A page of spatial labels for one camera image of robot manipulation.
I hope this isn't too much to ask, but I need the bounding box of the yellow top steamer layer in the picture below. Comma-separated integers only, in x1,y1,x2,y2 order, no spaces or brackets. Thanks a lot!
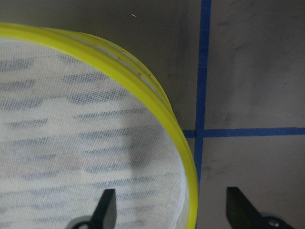
0,23,198,229

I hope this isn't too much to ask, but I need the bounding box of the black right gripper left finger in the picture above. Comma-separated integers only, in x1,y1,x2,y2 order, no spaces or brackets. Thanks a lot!
69,189,117,229

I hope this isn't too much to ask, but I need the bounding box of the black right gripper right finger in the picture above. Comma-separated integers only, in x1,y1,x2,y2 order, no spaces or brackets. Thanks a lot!
225,187,293,229

